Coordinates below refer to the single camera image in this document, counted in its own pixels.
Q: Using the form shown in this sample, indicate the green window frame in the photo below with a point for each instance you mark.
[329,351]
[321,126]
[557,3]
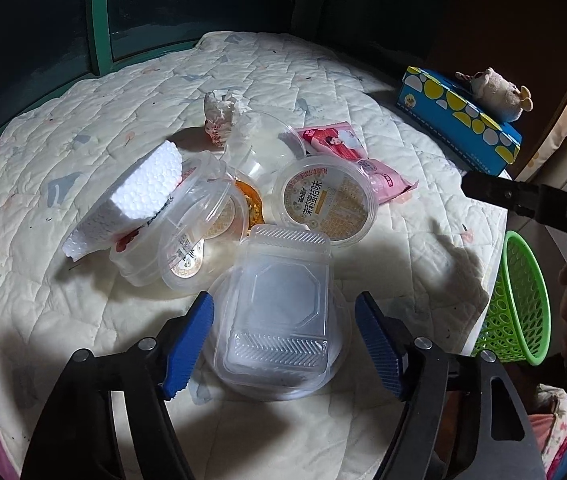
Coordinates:
[97,10]

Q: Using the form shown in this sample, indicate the green plastic basket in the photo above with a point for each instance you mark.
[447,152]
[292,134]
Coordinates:
[513,310]

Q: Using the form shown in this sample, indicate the white foam block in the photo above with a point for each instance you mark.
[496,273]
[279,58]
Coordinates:
[128,195]

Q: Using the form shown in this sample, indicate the clear round plastic lid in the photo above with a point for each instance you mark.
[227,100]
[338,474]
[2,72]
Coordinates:
[342,320]

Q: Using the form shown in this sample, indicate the clear plastic cup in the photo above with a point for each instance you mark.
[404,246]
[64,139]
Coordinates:
[263,135]

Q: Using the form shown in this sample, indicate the clear plastic clamshell box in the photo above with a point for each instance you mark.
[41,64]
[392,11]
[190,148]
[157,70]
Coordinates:
[273,285]

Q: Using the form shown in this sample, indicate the large labelled round cup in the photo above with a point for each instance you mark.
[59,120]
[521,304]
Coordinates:
[323,200]

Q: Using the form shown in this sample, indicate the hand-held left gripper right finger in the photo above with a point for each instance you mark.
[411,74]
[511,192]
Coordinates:
[381,345]

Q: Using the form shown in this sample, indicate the clear round red-label container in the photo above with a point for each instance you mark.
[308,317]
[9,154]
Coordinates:
[136,260]

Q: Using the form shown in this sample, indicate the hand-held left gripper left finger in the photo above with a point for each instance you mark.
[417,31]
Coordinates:
[188,350]

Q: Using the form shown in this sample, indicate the beige plush toy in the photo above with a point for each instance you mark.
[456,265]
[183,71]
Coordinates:
[498,90]

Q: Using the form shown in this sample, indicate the white paper wrapper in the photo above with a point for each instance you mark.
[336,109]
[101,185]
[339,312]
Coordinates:
[221,110]

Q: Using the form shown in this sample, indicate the blue spotted tissue box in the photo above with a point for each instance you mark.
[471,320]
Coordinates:
[463,125]

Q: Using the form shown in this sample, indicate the white quilted blanket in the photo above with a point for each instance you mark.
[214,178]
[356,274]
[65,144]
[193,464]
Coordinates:
[313,85]

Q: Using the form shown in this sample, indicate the pink sachet with portrait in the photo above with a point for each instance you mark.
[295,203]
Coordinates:
[333,142]

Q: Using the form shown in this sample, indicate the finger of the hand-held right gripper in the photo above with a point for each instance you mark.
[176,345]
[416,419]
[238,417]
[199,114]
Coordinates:
[503,192]

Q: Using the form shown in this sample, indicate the small labelled round cup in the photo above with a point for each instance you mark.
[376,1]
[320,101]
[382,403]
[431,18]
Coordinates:
[188,255]

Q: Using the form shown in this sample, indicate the pink sachet packet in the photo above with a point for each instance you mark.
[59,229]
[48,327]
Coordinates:
[388,180]

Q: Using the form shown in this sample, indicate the floral fabric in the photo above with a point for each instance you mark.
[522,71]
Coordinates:
[558,425]

